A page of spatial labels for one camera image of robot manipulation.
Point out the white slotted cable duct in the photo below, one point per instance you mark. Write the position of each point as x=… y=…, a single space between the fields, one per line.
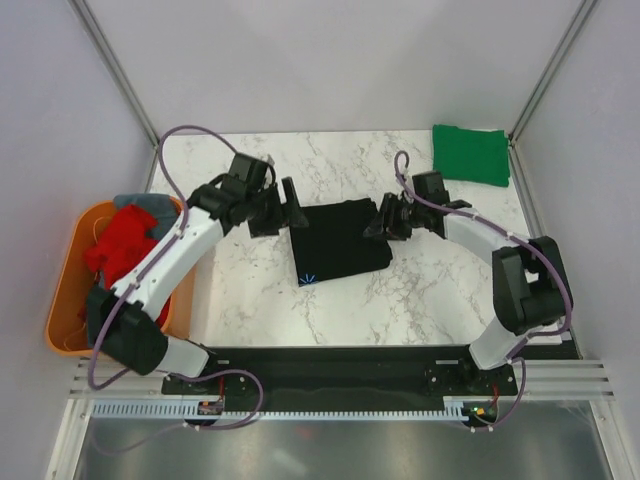
x=182 y=409

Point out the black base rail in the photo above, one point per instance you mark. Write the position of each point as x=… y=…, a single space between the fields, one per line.
x=380 y=378

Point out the orange plastic basket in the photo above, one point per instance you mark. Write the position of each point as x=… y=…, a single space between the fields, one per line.
x=65 y=331

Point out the folded green t shirt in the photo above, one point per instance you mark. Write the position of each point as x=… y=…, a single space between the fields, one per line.
x=471 y=155

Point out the right aluminium frame post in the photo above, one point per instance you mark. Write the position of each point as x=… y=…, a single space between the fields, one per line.
x=561 y=52

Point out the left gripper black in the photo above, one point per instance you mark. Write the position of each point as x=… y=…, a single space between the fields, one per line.
x=283 y=213

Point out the red t shirt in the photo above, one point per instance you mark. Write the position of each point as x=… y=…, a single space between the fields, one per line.
x=129 y=235

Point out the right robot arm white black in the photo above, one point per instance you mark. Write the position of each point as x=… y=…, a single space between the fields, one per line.
x=529 y=282

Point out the black t shirt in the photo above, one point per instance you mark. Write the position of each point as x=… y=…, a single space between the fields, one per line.
x=333 y=245

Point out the left aluminium frame post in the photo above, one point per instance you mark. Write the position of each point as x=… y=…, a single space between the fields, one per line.
x=109 y=57

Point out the grey t shirt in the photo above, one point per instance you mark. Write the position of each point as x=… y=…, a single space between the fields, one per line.
x=159 y=204

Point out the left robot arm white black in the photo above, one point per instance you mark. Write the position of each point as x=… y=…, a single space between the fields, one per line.
x=122 y=320

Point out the aluminium frame post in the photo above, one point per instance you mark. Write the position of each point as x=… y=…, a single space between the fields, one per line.
x=109 y=57
x=561 y=52

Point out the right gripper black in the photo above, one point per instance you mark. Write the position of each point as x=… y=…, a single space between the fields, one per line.
x=382 y=226

